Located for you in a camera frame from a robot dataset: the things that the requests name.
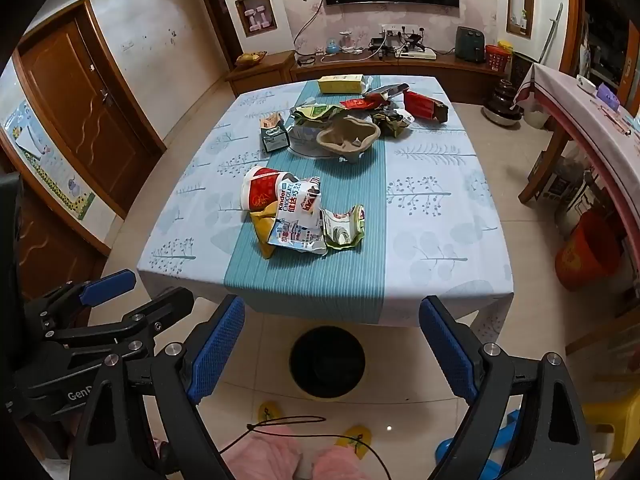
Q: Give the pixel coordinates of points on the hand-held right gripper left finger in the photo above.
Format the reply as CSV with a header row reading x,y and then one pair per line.
x,y
215,350

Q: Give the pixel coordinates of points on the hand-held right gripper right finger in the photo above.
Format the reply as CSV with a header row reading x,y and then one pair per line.
x,y
450,350

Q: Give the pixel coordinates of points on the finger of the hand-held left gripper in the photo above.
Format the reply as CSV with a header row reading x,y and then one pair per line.
x,y
107,287
150,317

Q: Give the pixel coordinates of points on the round black trash bin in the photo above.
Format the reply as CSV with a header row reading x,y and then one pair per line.
x,y
327,360

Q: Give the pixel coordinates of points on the black-white paper bag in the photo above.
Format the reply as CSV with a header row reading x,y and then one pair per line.
x,y
392,122

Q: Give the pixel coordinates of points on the beige pulp cup holder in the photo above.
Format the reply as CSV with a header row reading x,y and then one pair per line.
x,y
345,137

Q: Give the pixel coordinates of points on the red snack wrapper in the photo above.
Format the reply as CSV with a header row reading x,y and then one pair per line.
x,y
357,104

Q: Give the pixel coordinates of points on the yellow carton box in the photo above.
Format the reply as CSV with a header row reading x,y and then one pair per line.
x,y
342,84

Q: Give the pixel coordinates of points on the carved wooden cabinet door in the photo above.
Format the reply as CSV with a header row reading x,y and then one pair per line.
x,y
45,250

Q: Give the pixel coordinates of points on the yellow slipper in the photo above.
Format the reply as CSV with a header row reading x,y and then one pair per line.
x,y
357,442
270,412

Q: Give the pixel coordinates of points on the blue plastic stool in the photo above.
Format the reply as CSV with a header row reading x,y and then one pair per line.
x,y
500,442

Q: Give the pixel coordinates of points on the blue leaf-print tablecloth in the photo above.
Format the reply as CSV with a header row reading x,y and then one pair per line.
x,y
425,240

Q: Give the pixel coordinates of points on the yellow crumpled wrapper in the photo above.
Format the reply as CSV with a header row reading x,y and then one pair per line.
x,y
262,232

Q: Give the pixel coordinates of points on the pink fleece pants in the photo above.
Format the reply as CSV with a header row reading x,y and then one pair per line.
x,y
290,457

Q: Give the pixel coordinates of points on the white chocolate wrapper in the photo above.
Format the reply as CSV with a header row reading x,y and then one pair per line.
x,y
295,220

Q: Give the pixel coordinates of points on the green-white crumpled wrapper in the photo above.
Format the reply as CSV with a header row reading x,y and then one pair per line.
x,y
345,227

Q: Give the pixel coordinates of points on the red-white paper cup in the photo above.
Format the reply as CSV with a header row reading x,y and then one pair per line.
x,y
260,190

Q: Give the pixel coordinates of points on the red bucket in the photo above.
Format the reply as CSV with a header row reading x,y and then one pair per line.
x,y
585,250

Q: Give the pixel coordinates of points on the yellow plastic stool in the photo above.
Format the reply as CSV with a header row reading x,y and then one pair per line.
x,y
615,420

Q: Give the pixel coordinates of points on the printed cardboard box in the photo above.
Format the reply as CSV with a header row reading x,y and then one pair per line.
x,y
560,182

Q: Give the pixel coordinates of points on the wooden side table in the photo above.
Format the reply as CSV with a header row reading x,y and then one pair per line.
x,y
545,160

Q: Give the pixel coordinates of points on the small brown carton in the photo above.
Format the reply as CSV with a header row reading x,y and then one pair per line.
x,y
270,121

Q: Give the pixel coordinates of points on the red carton box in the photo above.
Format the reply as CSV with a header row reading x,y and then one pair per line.
x,y
422,105

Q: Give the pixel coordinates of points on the dark ceramic jar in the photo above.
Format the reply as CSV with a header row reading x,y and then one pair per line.
x,y
502,105

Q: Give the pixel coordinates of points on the green-yellow crumpled wrapper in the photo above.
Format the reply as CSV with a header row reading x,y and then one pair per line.
x,y
312,112

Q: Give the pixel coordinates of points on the silver foil packet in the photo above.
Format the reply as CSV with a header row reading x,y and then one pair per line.
x,y
387,91

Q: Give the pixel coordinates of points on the fruit bowl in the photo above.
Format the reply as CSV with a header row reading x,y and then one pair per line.
x,y
250,58

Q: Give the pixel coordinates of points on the pink-edged white tablecloth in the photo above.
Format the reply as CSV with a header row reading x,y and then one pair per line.
x,y
590,110

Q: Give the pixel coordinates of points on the red plastic basket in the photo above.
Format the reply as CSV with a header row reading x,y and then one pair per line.
x,y
497,57

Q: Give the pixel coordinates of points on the purple box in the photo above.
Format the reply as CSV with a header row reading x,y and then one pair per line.
x,y
607,96

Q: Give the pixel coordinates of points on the wooden television cabinet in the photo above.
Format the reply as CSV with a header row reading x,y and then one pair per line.
x,y
350,67

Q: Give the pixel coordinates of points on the small white container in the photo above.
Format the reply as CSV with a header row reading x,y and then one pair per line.
x,y
586,82

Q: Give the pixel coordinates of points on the white electronic device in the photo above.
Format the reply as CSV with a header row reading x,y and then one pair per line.
x,y
415,51

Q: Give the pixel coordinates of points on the pink dumbbells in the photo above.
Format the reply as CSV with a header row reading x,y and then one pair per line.
x,y
260,20

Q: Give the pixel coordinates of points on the grey curved stick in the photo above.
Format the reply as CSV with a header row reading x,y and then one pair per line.
x,y
550,32

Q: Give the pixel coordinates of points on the wall poster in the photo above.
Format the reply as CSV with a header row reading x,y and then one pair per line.
x,y
45,160

